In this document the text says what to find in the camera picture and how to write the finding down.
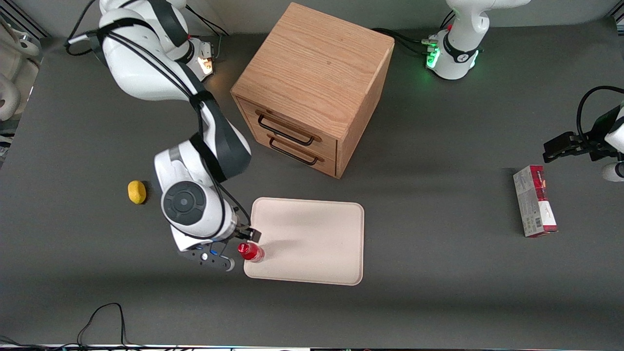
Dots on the wooden drawer front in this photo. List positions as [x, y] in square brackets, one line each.
[292, 131]
[302, 155]

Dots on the aluminium frame rail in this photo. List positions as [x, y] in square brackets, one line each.
[24, 19]

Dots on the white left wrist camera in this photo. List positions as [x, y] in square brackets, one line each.
[613, 172]

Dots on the wooden drawer cabinet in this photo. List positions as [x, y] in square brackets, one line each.
[317, 68]

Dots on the red and white carton box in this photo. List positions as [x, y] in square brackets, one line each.
[534, 202]

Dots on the yellow lemon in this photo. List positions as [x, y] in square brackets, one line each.
[137, 192]

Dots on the beige rectangular tray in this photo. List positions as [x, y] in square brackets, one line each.
[312, 243]

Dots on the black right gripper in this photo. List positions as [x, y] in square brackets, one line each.
[243, 233]

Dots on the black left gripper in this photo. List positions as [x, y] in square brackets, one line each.
[591, 144]

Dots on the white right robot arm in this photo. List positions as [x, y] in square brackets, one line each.
[195, 195]

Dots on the red coke bottle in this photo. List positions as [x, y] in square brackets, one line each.
[251, 252]

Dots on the white background equipment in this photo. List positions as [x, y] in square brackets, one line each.
[12, 73]

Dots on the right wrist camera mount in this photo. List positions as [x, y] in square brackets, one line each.
[209, 256]

